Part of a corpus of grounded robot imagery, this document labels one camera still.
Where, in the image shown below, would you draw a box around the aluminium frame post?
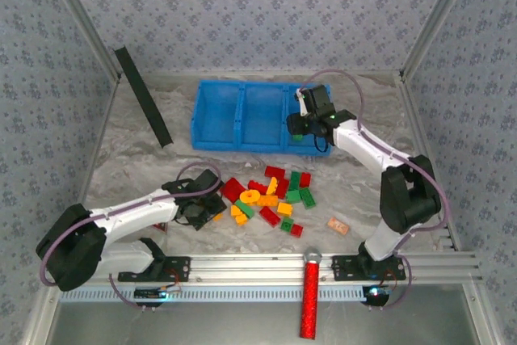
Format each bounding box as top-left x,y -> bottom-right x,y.
399,0 -> 484,82
40,0 -> 123,82

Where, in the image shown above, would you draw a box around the red glitter microphone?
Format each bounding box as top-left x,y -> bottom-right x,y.
299,246 -> 323,340

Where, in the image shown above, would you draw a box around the white slotted cable duct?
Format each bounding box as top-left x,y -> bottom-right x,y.
60,284 -> 364,302

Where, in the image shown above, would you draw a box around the left black mount plate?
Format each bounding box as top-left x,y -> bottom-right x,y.
117,255 -> 191,284

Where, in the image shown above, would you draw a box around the small orange printed tile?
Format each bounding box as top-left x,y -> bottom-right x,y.
326,217 -> 350,236

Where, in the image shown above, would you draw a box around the aluminium side rail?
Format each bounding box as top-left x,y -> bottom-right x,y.
397,74 -> 461,253
60,76 -> 122,255

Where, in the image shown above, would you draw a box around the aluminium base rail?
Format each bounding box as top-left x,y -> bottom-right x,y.
42,251 -> 484,285

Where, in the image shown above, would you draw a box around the large red lego brick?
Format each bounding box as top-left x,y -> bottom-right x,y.
220,177 -> 247,204

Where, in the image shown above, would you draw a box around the long black bar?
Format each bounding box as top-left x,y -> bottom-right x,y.
114,46 -> 174,149

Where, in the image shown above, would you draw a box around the right round circuit board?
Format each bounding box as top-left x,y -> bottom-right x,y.
362,284 -> 392,308

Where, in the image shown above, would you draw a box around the long green lego brick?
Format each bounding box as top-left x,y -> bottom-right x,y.
299,187 -> 317,209

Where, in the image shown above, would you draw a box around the left black circuit board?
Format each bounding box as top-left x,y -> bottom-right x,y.
134,286 -> 183,302

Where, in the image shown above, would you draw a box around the right black mount plate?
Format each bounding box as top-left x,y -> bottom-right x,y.
331,255 -> 407,282

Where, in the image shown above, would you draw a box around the black mount plate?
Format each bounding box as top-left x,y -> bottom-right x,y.
331,255 -> 407,282
117,255 -> 191,284

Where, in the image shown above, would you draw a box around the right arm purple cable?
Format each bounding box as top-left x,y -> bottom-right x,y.
298,69 -> 450,312

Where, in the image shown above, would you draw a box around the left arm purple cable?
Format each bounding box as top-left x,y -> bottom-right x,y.
39,161 -> 223,312

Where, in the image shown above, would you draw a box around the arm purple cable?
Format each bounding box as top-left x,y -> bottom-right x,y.
39,161 -> 223,312
298,69 -> 450,312

